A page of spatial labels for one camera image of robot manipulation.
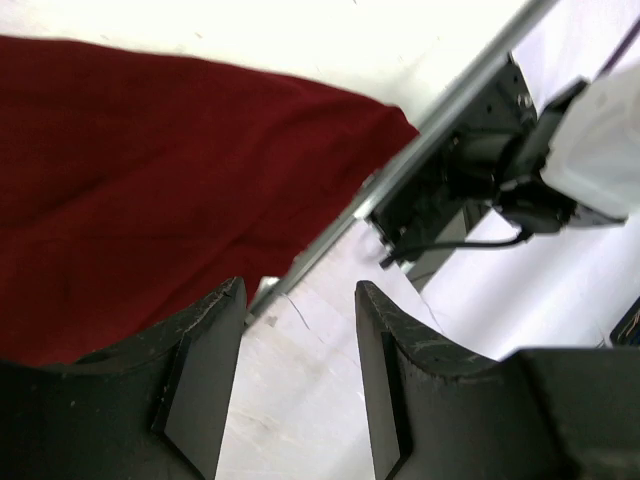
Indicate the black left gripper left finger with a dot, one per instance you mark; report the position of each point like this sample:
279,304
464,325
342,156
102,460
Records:
152,406

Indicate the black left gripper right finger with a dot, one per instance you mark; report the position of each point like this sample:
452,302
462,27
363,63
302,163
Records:
437,410

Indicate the dark red t-shirt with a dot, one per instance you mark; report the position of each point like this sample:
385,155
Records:
132,184

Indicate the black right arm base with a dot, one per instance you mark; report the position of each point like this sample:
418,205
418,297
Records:
491,158

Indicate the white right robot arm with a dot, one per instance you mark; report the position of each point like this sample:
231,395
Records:
594,153

